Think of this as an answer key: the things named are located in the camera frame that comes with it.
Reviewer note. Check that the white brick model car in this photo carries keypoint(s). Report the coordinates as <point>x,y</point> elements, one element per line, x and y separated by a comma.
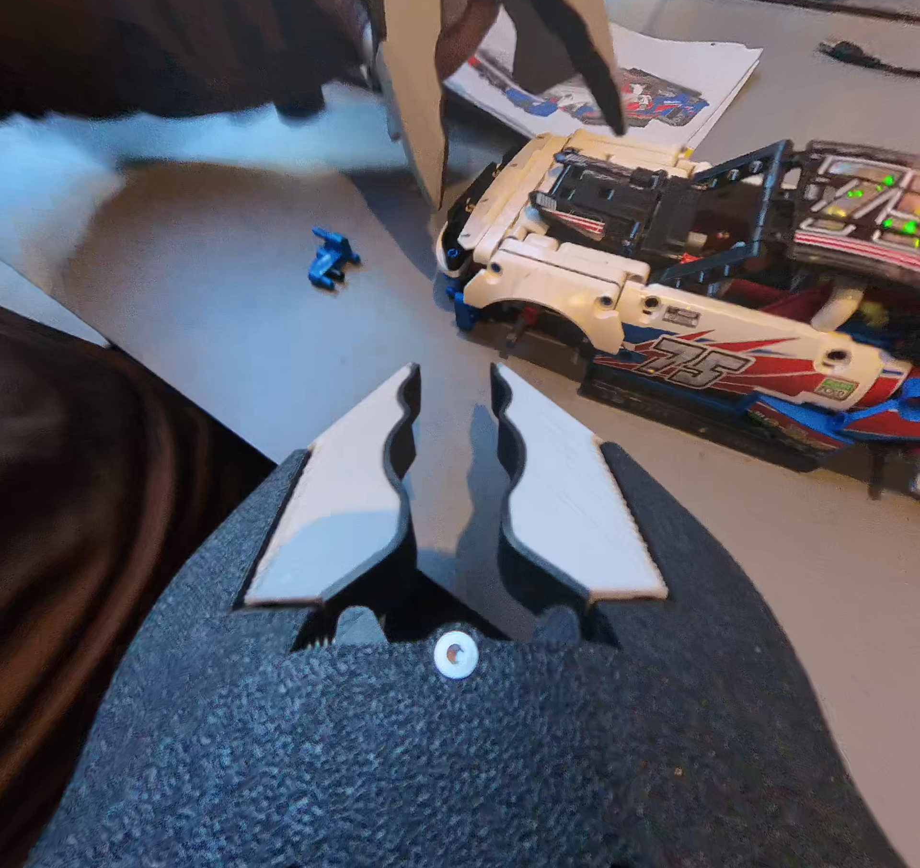
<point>647,293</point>

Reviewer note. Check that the grey desk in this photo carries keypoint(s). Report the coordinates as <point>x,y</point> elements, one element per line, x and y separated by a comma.
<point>251,322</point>

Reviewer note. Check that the blue toy brick connector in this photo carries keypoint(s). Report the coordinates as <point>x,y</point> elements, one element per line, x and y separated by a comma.
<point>332,257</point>

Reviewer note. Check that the open instruction booklet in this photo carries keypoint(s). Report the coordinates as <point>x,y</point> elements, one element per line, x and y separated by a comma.
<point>683,70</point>

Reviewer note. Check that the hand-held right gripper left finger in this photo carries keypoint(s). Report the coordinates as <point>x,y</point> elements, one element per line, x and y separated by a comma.
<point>330,523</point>

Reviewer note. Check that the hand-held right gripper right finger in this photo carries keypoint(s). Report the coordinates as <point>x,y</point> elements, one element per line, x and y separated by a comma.
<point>582,523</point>

